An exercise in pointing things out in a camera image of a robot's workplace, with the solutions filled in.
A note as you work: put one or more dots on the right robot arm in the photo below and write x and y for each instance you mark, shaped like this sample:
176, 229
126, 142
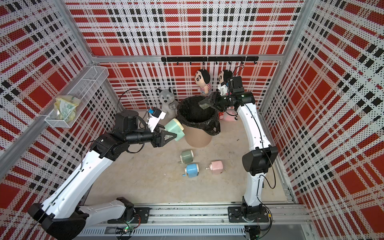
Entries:
257, 161

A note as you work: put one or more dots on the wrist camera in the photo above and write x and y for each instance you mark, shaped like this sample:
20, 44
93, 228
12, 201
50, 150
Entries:
155, 115
235, 85

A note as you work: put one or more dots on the light green pencil sharpener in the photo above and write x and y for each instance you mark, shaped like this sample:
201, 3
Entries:
174, 126

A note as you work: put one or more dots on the white wire wall basket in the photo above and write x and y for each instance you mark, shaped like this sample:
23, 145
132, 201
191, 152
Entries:
84, 90

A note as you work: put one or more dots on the left hanging cartoon doll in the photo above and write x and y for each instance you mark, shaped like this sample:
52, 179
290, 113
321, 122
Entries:
203, 80

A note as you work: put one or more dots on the right hanging cartoon doll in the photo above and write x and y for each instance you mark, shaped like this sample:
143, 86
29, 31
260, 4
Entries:
224, 76

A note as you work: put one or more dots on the yellow green packet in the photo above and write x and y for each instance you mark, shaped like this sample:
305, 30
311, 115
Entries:
65, 107

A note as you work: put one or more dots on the black hook rail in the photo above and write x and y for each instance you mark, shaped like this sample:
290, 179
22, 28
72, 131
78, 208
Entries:
209, 59

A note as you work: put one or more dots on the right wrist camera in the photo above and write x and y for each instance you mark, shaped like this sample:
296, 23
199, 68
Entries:
235, 85

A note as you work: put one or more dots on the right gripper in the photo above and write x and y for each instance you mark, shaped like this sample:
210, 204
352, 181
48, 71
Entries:
215, 96

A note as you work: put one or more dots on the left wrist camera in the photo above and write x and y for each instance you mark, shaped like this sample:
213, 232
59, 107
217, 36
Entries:
155, 115

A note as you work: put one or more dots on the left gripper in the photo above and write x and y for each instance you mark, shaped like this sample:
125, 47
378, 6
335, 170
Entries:
160, 142

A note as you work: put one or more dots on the black trash bag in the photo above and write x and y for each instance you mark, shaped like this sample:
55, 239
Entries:
192, 115

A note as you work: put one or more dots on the hanging cartoon doll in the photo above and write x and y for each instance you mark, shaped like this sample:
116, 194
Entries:
203, 80
224, 76

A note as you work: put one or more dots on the clear sharpener shavings tray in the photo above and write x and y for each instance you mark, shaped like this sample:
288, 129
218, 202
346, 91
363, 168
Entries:
206, 103

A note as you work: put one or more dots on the pink plush toy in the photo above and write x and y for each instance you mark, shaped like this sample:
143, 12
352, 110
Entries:
228, 116

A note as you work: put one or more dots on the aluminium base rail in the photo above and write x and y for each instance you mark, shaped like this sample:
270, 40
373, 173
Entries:
202, 220

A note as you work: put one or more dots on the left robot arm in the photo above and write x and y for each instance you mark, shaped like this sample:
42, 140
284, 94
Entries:
61, 216

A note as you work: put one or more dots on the grey husky plush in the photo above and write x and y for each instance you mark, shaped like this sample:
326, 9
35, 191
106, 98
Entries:
168, 103

